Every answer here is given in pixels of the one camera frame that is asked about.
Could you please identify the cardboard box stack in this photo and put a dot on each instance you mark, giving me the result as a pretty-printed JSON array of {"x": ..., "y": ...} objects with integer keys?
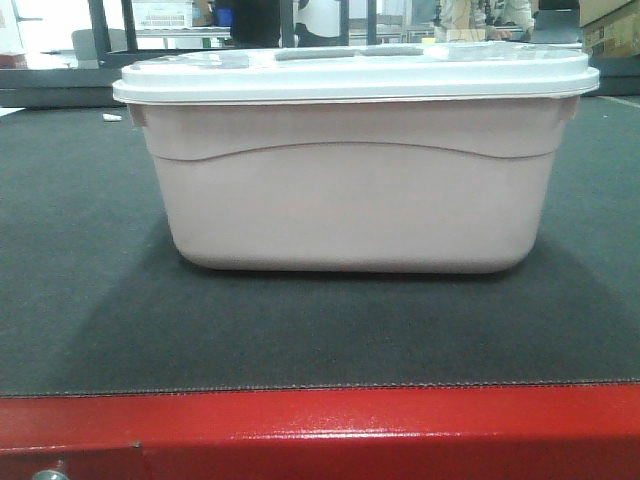
[{"x": 610, "y": 28}]

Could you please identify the dark grey table mat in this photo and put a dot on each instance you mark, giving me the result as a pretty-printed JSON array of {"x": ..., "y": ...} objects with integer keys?
[{"x": 95, "y": 298}]

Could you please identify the white bin lid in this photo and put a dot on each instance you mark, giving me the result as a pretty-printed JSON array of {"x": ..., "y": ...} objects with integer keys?
[{"x": 354, "y": 74}]

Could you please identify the small white scrap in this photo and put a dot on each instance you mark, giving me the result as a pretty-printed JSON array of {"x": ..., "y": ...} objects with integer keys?
[{"x": 111, "y": 117}]

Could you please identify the red metal table edge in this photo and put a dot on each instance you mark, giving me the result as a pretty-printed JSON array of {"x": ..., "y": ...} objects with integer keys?
[{"x": 507, "y": 432}]

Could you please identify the pale pink storage bin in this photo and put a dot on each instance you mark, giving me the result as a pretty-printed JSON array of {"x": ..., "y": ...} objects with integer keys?
[{"x": 454, "y": 186}]

